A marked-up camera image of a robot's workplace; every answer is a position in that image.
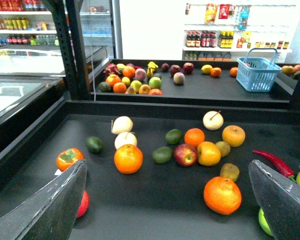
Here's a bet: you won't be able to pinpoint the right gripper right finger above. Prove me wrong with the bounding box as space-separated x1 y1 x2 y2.
248 159 300 240

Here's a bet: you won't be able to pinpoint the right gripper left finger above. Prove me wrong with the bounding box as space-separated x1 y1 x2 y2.
0 160 88 240

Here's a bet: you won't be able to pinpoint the red apple front shelf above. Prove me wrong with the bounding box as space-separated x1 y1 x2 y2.
173 143 198 167

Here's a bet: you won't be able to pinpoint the black fruit display shelf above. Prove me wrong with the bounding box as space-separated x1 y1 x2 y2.
0 0 300 240

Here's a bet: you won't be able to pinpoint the far yellow lemon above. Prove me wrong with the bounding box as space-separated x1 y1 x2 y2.
201 64 213 75

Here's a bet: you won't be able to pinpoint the white drinks shelf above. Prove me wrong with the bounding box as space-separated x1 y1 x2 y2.
0 0 59 46

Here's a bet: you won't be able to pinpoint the green lime front edge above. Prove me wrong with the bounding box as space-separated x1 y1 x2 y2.
258 208 274 237

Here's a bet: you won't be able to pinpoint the red fruit under finger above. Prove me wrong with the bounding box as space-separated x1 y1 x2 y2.
76 190 90 219

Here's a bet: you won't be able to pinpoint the red chili pepper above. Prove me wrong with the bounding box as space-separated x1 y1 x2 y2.
252 150 296 182

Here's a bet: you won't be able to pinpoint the orange persimmon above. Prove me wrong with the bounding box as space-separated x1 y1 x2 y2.
56 148 85 172

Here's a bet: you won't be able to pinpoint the large orange front right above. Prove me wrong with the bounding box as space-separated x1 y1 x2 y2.
203 176 242 216

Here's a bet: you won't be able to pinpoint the large orange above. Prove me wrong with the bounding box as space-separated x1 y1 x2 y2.
114 144 143 175
203 176 242 216

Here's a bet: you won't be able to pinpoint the brown kiwi fruit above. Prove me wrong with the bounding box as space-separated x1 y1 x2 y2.
219 163 240 182

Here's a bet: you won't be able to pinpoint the dark green avocado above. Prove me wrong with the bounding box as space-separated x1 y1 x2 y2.
85 136 104 154

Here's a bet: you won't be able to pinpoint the small yellow-green fruit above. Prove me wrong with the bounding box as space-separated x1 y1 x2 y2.
215 141 231 158

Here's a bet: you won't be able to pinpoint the yellow apple far right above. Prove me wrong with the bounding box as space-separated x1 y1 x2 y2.
222 125 246 148

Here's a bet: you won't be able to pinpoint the yellow apple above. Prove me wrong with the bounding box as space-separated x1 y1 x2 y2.
222 125 246 148
197 141 221 167

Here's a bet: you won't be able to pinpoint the yellow apple front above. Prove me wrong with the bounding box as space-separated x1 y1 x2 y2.
197 141 221 167

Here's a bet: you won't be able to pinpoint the large orange front left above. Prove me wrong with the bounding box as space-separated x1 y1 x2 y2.
114 144 143 175

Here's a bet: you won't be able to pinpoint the white pear lower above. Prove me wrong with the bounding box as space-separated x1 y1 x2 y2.
114 132 138 150

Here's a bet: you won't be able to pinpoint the white pear with stem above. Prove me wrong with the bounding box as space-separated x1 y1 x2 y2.
202 110 224 131

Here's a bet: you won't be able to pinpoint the white pear left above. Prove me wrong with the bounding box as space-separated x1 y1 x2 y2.
111 116 134 135

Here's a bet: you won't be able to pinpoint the orange near pears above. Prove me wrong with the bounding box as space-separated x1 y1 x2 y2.
184 128 205 148

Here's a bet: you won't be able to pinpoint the green lime lower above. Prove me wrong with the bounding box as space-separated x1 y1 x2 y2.
152 146 173 164

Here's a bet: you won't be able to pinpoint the green lime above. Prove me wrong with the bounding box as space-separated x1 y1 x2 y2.
152 146 173 164
165 128 183 145

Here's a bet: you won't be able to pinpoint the green lime upper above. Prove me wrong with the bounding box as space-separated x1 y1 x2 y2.
165 128 183 145

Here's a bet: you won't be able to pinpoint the blue plastic basket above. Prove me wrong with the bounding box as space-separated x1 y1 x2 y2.
236 48 282 93

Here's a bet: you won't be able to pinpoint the glass top freezer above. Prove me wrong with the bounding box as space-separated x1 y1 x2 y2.
0 44 109 126

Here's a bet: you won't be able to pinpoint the far orange right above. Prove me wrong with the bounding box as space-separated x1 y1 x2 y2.
229 67 239 78

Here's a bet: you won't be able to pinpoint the far orange middle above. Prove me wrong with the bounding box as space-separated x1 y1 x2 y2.
210 67 222 78

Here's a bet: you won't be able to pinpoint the pink dragon fruit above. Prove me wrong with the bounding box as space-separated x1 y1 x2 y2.
103 63 121 76

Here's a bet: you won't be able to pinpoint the far peach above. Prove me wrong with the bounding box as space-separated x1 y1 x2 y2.
173 72 186 85

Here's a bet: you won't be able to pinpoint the far green apple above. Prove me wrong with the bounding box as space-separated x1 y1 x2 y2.
148 76 162 89

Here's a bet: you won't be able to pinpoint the far dark red apple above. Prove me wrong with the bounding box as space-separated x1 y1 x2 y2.
169 64 181 77

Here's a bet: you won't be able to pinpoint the yellow bananas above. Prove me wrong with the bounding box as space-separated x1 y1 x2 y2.
146 61 159 79

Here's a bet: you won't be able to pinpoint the white condiment wall shelf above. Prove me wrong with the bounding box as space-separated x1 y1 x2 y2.
182 0 300 63

